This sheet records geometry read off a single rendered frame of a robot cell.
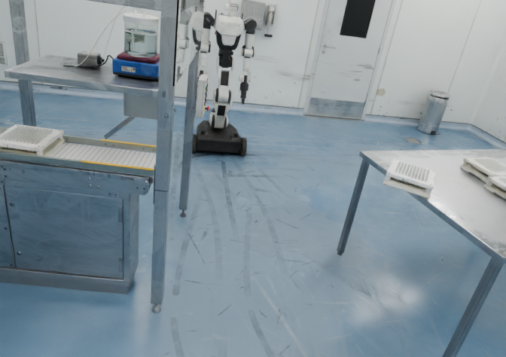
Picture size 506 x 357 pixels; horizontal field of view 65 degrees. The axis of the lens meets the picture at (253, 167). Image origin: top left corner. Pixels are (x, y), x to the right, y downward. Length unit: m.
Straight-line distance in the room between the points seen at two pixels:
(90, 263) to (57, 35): 3.91
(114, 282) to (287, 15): 4.27
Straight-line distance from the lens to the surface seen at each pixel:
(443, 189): 2.46
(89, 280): 2.46
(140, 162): 2.08
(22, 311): 2.51
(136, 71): 1.86
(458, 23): 6.74
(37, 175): 2.13
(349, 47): 6.01
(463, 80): 7.04
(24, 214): 2.35
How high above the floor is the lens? 1.72
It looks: 25 degrees down
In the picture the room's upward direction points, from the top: 9 degrees clockwise
